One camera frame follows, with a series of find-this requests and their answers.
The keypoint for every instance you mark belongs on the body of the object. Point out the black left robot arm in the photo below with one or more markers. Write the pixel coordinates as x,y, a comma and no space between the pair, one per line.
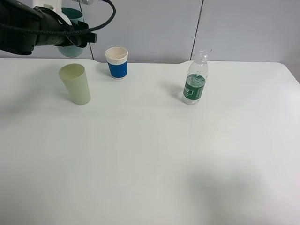
22,28

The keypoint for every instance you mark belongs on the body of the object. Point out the teal plastic cup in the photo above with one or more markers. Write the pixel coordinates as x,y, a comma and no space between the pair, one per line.
70,50

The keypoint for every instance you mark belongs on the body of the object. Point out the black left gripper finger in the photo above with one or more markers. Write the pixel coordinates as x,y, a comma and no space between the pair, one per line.
81,40

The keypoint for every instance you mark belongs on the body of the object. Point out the light green plastic cup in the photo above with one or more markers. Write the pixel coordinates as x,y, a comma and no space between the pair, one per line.
75,80

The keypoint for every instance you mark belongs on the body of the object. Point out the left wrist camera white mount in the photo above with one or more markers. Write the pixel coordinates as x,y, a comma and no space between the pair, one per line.
54,5

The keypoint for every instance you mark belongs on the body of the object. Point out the clear green-label water bottle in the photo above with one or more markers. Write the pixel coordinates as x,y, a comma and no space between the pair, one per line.
196,79

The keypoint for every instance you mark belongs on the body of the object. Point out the blue white paper cup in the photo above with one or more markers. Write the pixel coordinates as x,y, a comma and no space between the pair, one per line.
117,59

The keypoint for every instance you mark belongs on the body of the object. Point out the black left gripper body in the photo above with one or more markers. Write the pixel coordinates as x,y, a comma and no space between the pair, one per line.
54,28

